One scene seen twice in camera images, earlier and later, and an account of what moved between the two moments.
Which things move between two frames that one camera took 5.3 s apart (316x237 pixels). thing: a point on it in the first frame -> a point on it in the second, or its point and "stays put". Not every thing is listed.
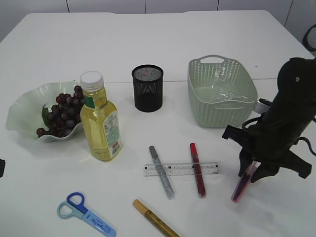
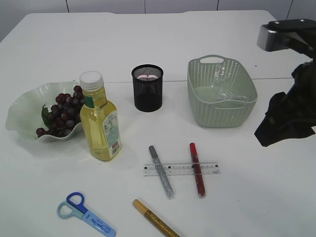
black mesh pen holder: x=147 y=88 stays put
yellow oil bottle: x=99 y=119 stays put
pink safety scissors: x=244 y=181 -> x=147 y=77
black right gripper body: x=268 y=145 -> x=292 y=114
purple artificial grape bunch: x=60 y=119 stays put
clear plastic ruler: x=150 y=170 stays put
